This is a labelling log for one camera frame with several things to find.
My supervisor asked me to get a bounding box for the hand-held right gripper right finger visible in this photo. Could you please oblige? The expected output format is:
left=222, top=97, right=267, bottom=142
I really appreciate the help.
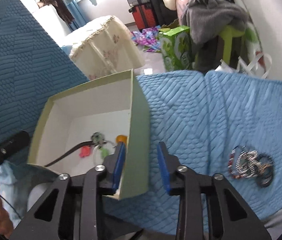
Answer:
left=156, top=142, right=272, bottom=240

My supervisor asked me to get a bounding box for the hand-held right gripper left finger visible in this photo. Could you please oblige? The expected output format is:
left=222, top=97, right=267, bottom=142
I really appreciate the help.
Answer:
left=10, top=141, right=127, bottom=240

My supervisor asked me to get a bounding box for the thin silver hoop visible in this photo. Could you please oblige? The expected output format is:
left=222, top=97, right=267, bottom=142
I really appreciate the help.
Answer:
left=92, top=141, right=117, bottom=166

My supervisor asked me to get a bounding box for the rhinestone brooch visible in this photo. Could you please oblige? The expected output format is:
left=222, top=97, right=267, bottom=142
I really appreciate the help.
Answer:
left=91, top=132, right=106, bottom=146

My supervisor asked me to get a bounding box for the pale green cardboard box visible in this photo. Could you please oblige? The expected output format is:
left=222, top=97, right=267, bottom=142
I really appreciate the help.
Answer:
left=27, top=69, right=151, bottom=201

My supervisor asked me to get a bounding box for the black hair stick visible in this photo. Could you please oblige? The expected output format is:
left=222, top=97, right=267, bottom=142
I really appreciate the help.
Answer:
left=44, top=141, right=95, bottom=167

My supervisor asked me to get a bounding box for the person's left hand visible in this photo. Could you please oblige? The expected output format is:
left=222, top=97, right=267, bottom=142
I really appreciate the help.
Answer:
left=0, top=177, right=16, bottom=238

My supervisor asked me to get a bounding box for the blue quilted sofa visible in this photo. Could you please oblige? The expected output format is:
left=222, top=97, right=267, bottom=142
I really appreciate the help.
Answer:
left=0, top=0, right=282, bottom=230

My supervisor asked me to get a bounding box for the dark bangle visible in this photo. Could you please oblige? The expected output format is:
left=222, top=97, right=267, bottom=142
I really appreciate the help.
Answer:
left=254, top=153, right=274, bottom=187

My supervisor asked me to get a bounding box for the green printed carton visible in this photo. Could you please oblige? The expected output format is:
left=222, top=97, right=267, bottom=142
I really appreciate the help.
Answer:
left=157, top=25, right=196, bottom=71

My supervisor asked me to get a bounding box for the cream lace-covered furniture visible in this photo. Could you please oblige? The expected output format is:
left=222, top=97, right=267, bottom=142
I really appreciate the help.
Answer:
left=61, top=16, right=145, bottom=81

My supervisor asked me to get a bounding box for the person's right leg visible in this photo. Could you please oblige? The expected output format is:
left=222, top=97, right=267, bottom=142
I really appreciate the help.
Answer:
left=262, top=204, right=282, bottom=237

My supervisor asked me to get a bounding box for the purple patterned plastic bag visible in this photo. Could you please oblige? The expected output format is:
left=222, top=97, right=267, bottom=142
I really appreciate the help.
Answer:
left=130, top=26, right=163, bottom=54

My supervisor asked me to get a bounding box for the white cabinet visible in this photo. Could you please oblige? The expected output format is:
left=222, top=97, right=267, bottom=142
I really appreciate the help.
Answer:
left=30, top=5, right=73, bottom=47

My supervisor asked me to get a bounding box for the green plastic stool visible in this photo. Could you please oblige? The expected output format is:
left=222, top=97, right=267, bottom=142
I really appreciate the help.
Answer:
left=215, top=24, right=249, bottom=68

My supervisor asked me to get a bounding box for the teal curtain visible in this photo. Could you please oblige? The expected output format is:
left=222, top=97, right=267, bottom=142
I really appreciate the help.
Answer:
left=66, top=0, right=87, bottom=32

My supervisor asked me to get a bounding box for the red suitcase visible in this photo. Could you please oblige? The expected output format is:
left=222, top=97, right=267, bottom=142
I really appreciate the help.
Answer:
left=128, top=4, right=159, bottom=30

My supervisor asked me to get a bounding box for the grey fleece garment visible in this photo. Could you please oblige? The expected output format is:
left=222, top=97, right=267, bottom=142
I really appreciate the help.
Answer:
left=179, top=0, right=249, bottom=73

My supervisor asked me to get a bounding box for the pink blanket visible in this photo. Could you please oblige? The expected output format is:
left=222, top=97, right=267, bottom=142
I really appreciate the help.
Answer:
left=175, top=0, right=194, bottom=23

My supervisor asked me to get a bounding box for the black suitcase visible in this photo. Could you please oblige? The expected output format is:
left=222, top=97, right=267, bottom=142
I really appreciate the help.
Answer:
left=146, top=0, right=172, bottom=27

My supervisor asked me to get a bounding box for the thin black cable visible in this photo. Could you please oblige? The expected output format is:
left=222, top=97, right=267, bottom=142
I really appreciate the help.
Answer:
left=0, top=191, right=23, bottom=221

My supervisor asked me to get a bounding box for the red beaded bracelet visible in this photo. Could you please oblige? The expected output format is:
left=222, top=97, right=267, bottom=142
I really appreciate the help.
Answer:
left=228, top=147, right=244, bottom=180

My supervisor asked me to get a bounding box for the silver beaded bracelet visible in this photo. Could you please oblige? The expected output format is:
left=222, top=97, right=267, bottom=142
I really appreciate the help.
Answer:
left=237, top=149, right=260, bottom=179

